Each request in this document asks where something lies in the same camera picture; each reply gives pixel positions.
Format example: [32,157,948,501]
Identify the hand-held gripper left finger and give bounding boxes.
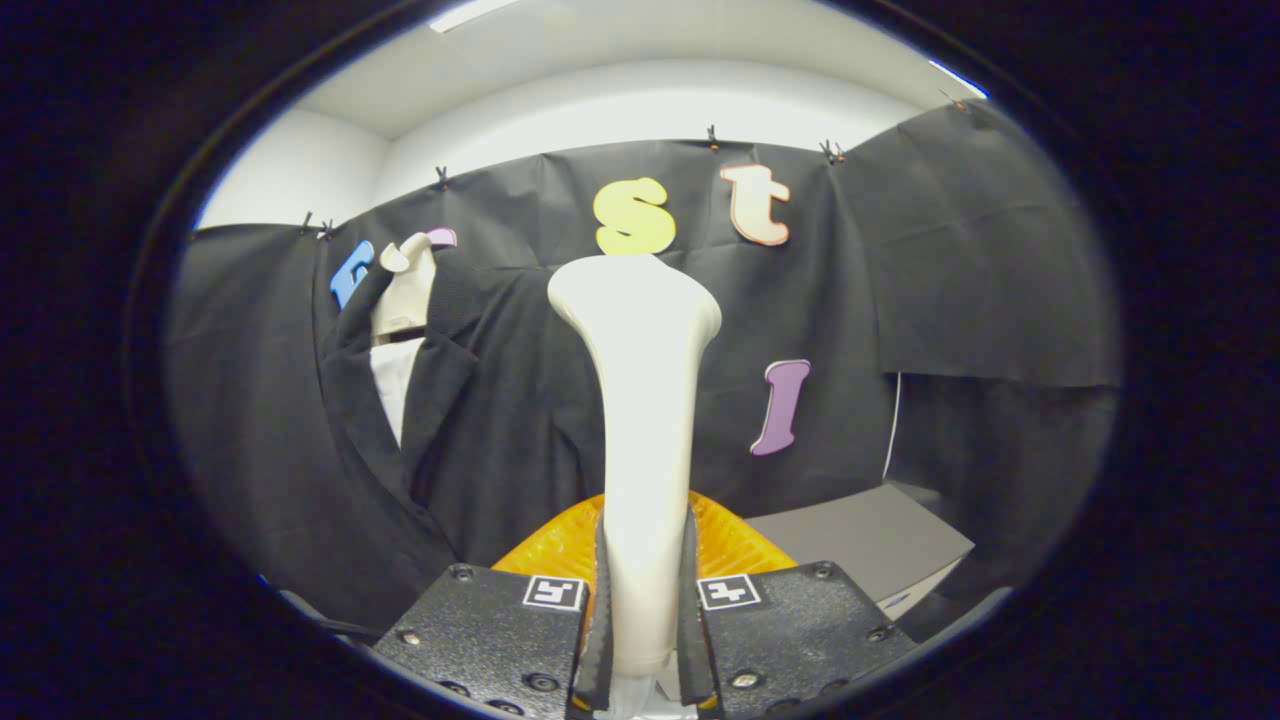
[372,492,614,720]

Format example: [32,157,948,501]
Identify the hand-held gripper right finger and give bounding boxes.
[678,490,919,716]

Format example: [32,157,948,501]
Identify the black suit jacket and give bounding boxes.
[318,250,611,633]

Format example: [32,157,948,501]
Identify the white garment steamer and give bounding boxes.
[547,253,723,720]

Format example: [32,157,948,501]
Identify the grey cabinet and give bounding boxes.
[745,482,976,621]

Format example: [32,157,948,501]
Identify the black backdrop cloth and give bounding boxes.
[165,100,1121,641]

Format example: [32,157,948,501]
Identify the long ceiling light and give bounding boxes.
[430,0,521,33]

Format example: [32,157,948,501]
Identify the white hanging cable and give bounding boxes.
[882,372,903,481]

